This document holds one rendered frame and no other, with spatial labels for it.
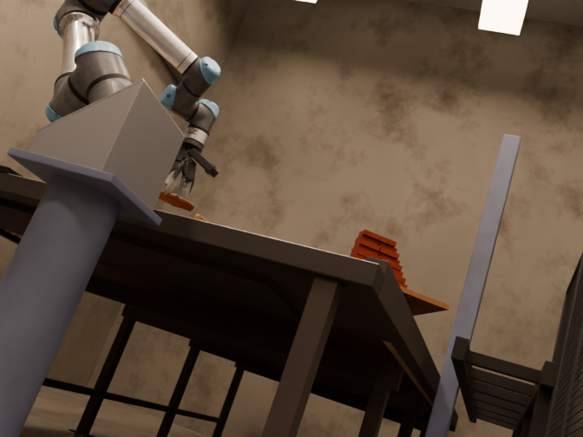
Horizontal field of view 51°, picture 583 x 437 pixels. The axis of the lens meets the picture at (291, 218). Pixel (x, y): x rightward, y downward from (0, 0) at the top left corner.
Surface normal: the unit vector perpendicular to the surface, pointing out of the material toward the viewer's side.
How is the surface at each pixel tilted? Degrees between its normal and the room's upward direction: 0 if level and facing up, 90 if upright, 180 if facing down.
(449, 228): 90
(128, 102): 90
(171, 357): 90
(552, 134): 90
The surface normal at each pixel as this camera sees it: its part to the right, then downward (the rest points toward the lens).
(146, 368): -0.18, -0.36
